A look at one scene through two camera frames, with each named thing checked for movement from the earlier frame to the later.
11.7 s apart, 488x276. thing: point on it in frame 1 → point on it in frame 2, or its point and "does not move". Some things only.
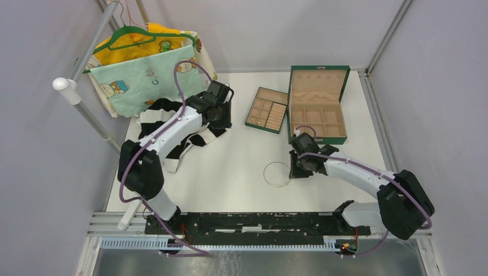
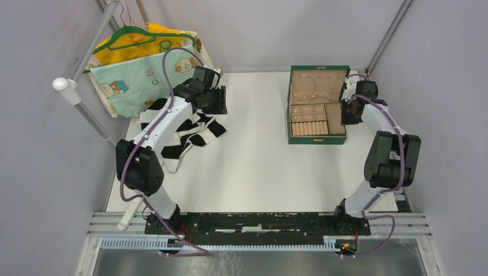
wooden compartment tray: [267, 110] → [317, 119]
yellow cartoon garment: [128, 45] does not move
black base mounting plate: [317, 225] does not move
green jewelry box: [314, 95] does not move
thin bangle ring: [277, 174] → [315, 85]
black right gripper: [294, 172] → [344, 119]
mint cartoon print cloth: [138, 83] does not move
